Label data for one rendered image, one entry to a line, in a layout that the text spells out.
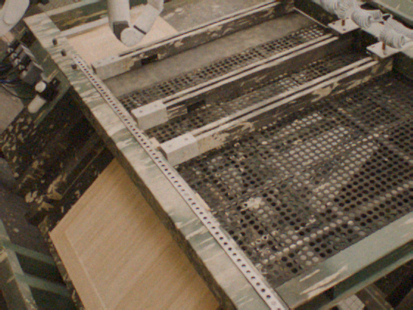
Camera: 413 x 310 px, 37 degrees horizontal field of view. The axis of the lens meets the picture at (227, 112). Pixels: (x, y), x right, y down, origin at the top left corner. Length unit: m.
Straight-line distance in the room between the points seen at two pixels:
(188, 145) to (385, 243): 0.78
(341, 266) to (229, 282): 0.32
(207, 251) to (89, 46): 1.47
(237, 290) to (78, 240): 1.05
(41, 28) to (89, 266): 1.27
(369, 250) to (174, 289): 0.73
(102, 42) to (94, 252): 1.05
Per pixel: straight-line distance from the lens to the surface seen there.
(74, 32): 3.14
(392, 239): 1.91
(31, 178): 3.03
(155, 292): 2.28
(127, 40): 2.54
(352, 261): 1.84
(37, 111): 2.80
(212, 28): 2.92
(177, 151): 2.20
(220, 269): 1.82
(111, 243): 2.50
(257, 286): 1.77
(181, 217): 1.98
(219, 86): 2.50
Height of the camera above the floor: 1.27
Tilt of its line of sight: 2 degrees down
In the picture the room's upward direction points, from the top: 41 degrees clockwise
